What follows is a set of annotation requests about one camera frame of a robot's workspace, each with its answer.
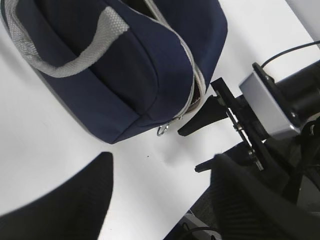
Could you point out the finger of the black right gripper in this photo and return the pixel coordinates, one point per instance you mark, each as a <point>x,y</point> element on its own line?
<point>204,166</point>
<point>211,111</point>

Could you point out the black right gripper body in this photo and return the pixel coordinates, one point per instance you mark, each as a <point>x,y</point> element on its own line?
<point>272,169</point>

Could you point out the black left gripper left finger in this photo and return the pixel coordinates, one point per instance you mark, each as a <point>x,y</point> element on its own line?
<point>76,210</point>

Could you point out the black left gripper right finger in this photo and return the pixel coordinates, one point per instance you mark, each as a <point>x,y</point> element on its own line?
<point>245,209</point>

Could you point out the navy blue lunch bag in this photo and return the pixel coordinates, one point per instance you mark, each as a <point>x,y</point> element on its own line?
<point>121,67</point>

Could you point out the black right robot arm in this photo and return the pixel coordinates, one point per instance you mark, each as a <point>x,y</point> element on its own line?
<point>302,91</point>

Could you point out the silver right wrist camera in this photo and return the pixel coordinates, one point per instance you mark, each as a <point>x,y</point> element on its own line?
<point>270,107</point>

